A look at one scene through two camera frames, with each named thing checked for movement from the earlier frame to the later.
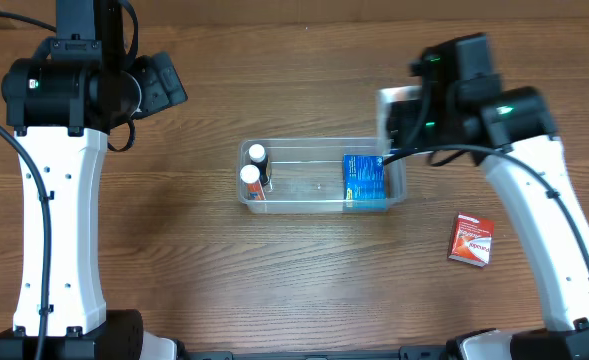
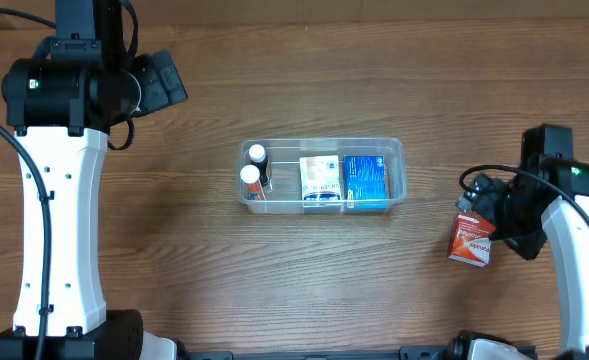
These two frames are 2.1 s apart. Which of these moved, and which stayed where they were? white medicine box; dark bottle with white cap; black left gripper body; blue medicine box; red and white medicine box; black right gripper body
Moved: white medicine box; black right gripper body
Stayed: black left gripper body; dark bottle with white cap; blue medicine box; red and white medicine box
